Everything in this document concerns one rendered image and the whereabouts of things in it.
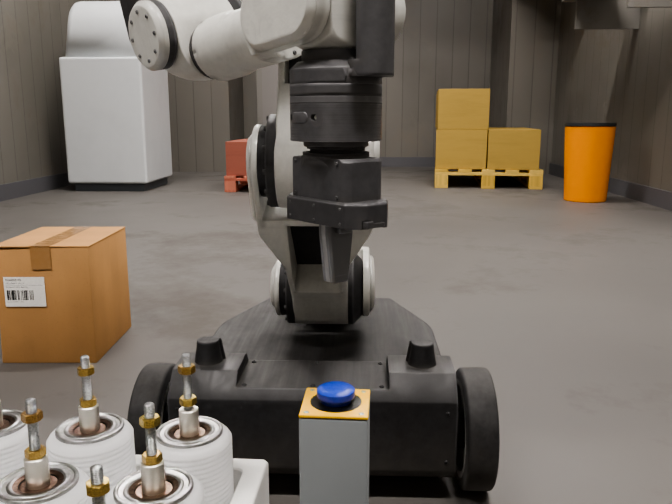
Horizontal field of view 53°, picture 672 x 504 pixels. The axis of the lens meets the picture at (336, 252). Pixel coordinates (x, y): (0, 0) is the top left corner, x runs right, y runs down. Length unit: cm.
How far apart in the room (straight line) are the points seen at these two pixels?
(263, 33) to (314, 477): 44
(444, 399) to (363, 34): 63
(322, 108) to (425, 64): 795
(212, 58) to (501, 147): 529
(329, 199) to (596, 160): 459
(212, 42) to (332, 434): 43
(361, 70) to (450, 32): 802
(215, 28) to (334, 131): 22
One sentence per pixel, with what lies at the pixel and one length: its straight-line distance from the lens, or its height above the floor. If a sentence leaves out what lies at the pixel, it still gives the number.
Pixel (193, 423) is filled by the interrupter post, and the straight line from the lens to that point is 80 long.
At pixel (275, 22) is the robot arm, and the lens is 64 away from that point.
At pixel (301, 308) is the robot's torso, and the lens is 125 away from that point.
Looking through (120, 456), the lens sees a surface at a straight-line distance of 83.
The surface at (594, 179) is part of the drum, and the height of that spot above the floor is 17.
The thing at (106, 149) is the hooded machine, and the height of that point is 35.
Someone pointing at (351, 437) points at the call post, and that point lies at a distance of 69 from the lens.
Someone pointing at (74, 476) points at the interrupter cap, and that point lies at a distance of 75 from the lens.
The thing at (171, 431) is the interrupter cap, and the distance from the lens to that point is 81.
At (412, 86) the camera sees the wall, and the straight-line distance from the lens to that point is 852.
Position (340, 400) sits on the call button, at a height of 32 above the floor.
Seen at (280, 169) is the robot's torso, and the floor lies 53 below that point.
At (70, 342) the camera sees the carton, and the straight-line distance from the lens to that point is 181.
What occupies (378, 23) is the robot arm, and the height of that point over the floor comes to 69.
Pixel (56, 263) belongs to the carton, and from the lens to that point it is 177.
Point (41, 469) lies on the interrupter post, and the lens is 74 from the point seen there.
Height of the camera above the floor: 61
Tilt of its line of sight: 11 degrees down
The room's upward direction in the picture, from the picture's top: straight up
